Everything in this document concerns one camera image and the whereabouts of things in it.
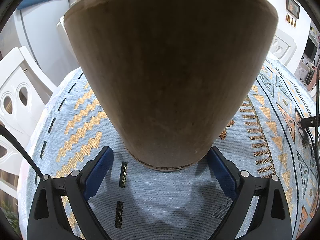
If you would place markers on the brown wooden utensil holder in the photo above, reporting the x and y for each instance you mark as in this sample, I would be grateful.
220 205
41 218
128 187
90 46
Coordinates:
170 74

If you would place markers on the patterned blue table mat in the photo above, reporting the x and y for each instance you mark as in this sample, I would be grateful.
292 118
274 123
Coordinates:
135 202

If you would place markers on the white chair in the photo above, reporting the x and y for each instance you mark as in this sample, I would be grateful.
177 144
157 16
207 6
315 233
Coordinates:
282 47
21 105

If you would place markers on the small framed picture lower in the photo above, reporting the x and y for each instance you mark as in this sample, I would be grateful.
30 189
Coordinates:
293 7

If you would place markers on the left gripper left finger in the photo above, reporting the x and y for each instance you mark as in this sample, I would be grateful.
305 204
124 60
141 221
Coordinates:
48 219

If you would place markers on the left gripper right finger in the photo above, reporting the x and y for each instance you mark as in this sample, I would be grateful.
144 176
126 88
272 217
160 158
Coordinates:
271 219

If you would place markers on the silver refrigerator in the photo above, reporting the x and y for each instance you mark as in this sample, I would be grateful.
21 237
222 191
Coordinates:
38 29

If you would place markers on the white chair far right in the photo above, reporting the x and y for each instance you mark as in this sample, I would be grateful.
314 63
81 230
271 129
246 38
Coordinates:
282 47

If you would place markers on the white chair near left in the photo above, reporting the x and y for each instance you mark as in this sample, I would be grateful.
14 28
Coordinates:
21 105

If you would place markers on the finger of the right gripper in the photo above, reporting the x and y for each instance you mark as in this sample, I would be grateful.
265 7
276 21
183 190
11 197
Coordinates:
309 122

